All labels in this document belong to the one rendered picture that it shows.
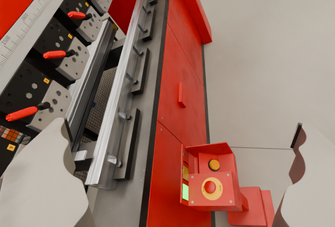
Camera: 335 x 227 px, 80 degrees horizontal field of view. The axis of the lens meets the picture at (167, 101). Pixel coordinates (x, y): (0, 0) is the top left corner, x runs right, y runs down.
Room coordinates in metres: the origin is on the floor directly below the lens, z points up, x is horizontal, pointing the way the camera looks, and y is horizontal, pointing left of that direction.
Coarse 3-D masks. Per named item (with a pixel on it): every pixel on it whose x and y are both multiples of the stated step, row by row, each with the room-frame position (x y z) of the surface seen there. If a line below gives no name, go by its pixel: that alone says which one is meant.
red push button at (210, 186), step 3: (207, 183) 0.26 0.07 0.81; (210, 183) 0.25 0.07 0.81; (213, 183) 0.24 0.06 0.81; (204, 186) 0.26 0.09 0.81; (207, 186) 0.25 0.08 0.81; (210, 186) 0.24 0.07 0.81; (213, 186) 0.24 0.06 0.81; (204, 189) 0.25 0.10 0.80; (207, 189) 0.24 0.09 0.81; (210, 189) 0.24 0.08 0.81; (213, 189) 0.23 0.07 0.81; (207, 192) 0.24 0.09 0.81; (210, 192) 0.23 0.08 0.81
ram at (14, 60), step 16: (0, 0) 0.69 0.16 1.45; (16, 0) 0.72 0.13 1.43; (32, 0) 0.76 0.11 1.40; (0, 16) 0.66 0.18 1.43; (16, 16) 0.69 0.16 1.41; (48, 16) 0.76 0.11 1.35; (0, 32) 0.63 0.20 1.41; (32, 32) 0.68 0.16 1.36; (16, 48) 0.62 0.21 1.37; (16, 64) 0.59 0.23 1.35; (0, 80) 0.54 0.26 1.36
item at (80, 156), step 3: (84, 150) 0.56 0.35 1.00; (72, 153) 0.59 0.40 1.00; (75, 153) 0.58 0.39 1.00; (78, 153) 0.57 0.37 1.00; (81, 153) 0.56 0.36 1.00; (84, 153) 0.54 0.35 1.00; (75, 156) 0.56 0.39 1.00; (78, 156) 0.55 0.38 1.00; (81, 156) 0.54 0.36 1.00; (84, 156) 0.54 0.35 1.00; (75, 159) 0.55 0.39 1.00; (78, 159) 0.54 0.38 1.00; (81, 159) 0.53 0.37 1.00; (84, 159) 0.53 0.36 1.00
